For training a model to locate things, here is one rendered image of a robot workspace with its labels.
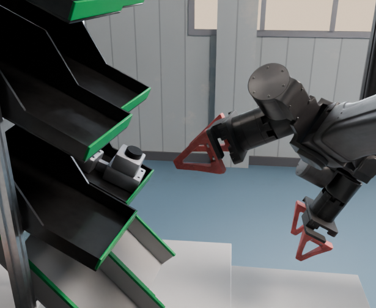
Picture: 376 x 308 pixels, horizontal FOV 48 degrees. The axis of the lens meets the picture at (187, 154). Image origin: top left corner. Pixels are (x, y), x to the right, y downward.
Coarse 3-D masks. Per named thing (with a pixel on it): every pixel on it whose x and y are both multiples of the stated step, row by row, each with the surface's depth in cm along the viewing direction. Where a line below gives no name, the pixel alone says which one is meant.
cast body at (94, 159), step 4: (100, 152) 77; (92, 156) 75; (96, 156) 75; (100, 156) 76; (76, 160) 74; (88, 160) 74; (92, 160) 74; (96, 160) 75; (80, 164) 75; (84, 164) 74; (88, 164) 74; (92, 164) 74; (96, 164) 77; (80, 168) 75; (84, 168) 75; (88, 168) 74; (92, 168) 75; (88, 172) 75
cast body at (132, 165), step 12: (120, 156) 73; (132, 156) 73; (144, 156) 76; (96, 168) 77; (108, 168) 74; (120, 168) 74; (132, 168) 73; (108, 180) 75; (120, 180) 75; (132, 180) 74; (132, 192) 76
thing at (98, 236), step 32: (32, 160) 69; (64, 160) 67; (32, 192) 64; (64, 192) 67; (96, 192) 68; (32, 224) 57; (64, 224) 61; (96, 224) 64; (128, 224) 65; (96, 256) 56
